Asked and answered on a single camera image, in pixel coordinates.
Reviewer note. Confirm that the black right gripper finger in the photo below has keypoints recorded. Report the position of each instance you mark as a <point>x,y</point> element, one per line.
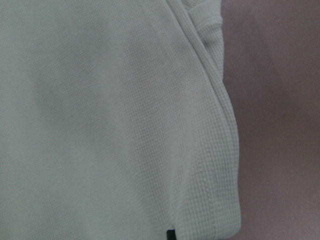
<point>171,234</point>

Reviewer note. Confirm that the olive green long-sleeve shirt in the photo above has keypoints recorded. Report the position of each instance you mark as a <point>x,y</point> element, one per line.
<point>115,123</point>

